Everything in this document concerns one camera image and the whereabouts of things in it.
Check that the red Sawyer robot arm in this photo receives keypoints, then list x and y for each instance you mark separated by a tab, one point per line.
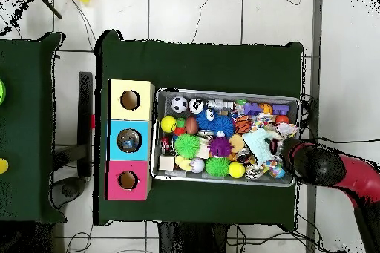
317	164

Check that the shallow mesh bin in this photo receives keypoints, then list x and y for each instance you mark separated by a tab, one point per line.
166	101

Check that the wooden box with three holes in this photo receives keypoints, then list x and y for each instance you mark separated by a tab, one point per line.
114	134

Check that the mint knitted cloth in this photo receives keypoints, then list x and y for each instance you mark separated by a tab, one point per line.
258	146

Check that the purple spiky ball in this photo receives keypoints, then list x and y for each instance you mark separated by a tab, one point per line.
220	147

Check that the blue puffer ball with eyes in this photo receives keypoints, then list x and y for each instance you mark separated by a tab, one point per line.
218	125

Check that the brown toy football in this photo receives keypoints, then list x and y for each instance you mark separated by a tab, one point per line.
192	125

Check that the green puffer ball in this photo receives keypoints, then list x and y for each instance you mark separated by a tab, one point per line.
187	145

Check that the black and white soccer ball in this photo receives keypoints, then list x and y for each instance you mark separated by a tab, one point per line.
179	104

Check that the yellow ball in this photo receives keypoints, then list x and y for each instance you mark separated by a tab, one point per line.
168	124

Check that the dark green table cloth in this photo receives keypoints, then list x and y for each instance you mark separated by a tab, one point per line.
193	63
23	116

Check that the grey rounded base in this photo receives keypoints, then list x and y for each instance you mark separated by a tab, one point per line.
68	190

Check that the black rod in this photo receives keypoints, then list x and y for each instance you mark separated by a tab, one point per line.
47	3

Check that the yellow round object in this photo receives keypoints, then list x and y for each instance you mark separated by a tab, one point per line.
2	166

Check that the green round object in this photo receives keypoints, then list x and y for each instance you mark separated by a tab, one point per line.
1	91

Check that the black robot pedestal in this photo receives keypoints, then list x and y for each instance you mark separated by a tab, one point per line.
193	238

